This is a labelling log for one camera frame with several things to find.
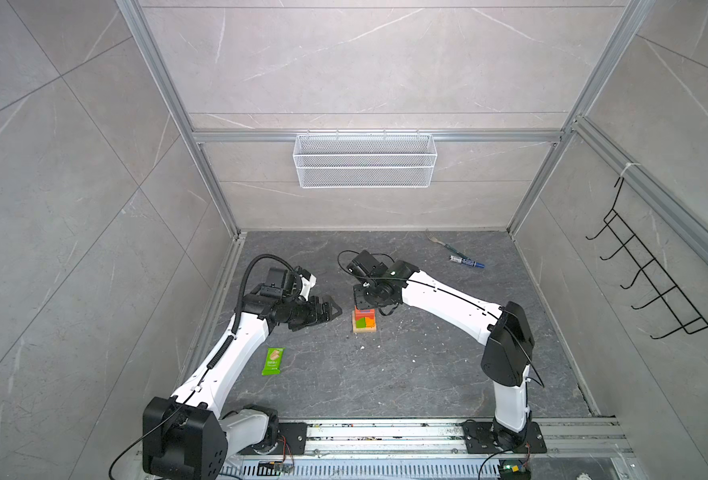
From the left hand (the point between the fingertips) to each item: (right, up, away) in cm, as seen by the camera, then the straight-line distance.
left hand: (328, 308), depth 79 cm
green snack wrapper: (-17, -17, +6) cm, 24 cm away
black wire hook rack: (+75, +1, -21) cm, 78 cm away
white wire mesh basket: (+13, +47, +21) cm, 53 cm away
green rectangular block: (+9, -7, +12) cm, 17 cm away
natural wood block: (+10, -9, +13) cm, 18 cm away
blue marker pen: (+49, +12, +31) cm, 59 cm away
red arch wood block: (+10, 0, -4) cm, 11 cm away
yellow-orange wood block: (+12, -7, +13) cm, 19 cm away
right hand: (+9, +2, +6) cm, 11 cm away
